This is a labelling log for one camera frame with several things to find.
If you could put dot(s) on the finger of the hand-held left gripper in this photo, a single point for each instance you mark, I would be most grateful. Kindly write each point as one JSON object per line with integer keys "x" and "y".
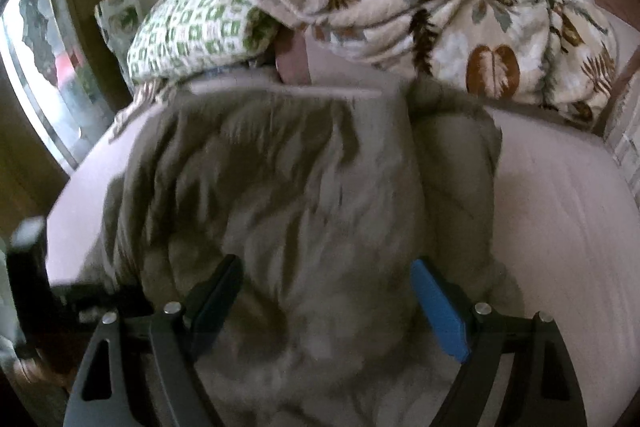
{"x": 100, "y": 299}

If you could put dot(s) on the striped floral cushion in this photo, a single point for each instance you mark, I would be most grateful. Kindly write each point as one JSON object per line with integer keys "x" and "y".
{"x": 625, "y": 147}

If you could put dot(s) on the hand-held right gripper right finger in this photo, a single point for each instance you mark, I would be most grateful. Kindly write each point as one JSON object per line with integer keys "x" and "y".
{"x": 440, "y": 307}

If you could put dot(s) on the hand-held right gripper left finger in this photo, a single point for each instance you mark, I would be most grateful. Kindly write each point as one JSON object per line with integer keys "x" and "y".
{"x": 215, "y": 302}

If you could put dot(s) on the grey quilted coat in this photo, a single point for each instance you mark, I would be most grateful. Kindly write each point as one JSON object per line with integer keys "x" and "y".
{"x": 300, "y": 207}

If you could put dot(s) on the leaf print blanket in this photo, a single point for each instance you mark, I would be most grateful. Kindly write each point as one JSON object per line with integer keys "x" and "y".
{"x": 400, "y": 7}

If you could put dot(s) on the bed with pink sheet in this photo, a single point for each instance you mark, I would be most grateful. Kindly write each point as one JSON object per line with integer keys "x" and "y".
{"x": 565, "y": 232}

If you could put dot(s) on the white floral pillow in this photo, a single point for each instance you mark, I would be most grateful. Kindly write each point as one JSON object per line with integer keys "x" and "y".
{"x": 120, "y": 17}

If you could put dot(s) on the green checked pillow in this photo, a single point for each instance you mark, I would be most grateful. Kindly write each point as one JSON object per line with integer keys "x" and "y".
{"x": 190, "y": 32}

